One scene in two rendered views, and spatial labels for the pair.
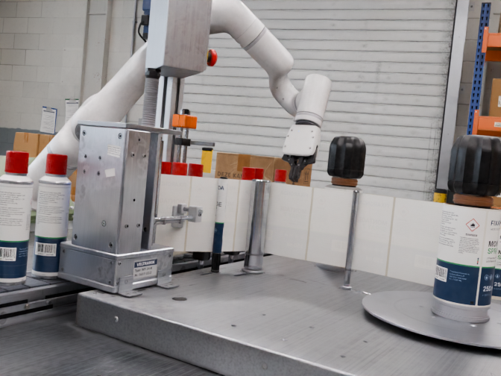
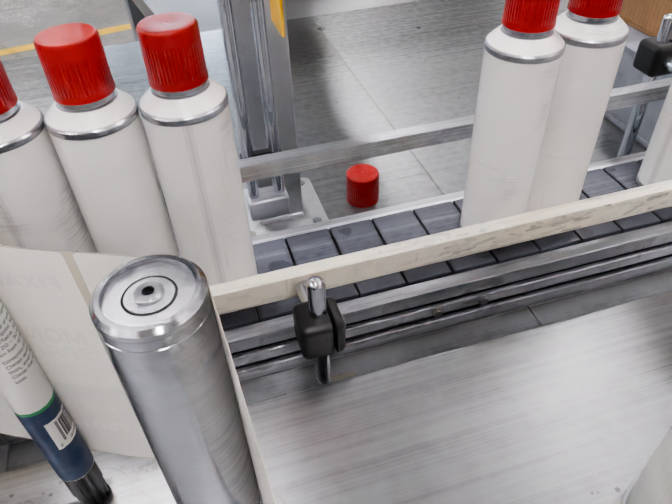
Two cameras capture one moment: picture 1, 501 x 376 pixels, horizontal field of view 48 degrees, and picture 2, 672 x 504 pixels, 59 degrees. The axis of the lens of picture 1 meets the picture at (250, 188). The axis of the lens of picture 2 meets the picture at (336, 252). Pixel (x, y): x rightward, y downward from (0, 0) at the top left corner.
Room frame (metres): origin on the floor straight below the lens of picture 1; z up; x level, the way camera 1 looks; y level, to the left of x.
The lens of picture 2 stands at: (1.08, -0.16, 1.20)
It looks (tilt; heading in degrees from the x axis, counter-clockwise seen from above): 42 degrees down; 43
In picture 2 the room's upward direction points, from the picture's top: 3 degrees counter-clockwise
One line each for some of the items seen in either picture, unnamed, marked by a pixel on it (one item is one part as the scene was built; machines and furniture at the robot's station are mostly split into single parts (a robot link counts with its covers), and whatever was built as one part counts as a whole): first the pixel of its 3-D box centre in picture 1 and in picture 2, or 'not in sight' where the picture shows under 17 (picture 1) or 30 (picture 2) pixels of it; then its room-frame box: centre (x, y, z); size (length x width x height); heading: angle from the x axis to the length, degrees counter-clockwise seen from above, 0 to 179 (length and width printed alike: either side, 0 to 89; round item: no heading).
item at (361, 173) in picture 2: not in sight; (362, 184); (1.47, 0.16, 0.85); 0.03 x 0.03 x 0.03
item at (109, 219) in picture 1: (121, 204); not in sight; (0.95, 0.21, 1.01); 0.14 x 0.13 x 0.26; 149
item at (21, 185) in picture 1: (13, 217); not in sight; (0.88, 0.36, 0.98); 0.05 x 0.05 x 0.20
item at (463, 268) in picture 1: (470, 225); not in sight; (0.90, -0.35, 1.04); 0.09 x 0.09 x 0.29
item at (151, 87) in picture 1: (149, 116); not in sight; (1.27, 0.24, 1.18); 0.04 x 0.04 x 0.21
